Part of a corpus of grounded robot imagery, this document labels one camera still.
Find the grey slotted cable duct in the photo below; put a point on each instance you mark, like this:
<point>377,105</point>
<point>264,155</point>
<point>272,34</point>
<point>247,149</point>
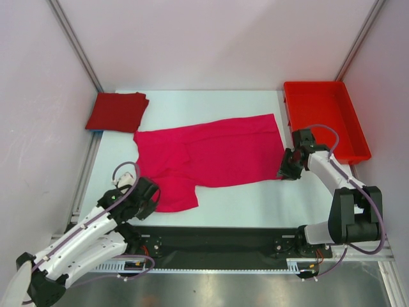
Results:
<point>122,266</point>

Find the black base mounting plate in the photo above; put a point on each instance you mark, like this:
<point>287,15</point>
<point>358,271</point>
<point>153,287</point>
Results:
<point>221,248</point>

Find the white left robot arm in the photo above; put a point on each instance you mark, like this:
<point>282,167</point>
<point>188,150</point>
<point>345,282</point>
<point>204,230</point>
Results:
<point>103,234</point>

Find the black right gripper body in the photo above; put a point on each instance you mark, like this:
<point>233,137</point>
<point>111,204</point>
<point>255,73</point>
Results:
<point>288,165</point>

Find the corner frame post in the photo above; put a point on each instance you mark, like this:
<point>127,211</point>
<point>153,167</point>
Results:
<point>72,38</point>
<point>361,37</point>

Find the folded dark red shirt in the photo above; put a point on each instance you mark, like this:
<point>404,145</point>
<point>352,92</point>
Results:
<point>120,112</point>

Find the right corner frame post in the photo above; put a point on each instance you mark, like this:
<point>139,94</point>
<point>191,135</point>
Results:
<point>361,37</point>

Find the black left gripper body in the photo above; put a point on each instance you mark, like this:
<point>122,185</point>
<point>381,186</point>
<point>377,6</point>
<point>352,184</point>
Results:
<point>146,209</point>

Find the pink t shirt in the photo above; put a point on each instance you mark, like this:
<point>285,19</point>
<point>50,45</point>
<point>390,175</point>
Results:
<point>230,152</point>

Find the left corner frame post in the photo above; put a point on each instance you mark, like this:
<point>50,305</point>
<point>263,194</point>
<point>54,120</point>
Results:
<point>72,38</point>

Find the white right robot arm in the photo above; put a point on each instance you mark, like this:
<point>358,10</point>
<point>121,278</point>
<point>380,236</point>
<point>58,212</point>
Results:
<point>355,219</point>

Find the red plastic bin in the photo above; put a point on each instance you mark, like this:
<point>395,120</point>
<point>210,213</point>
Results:
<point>327,107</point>

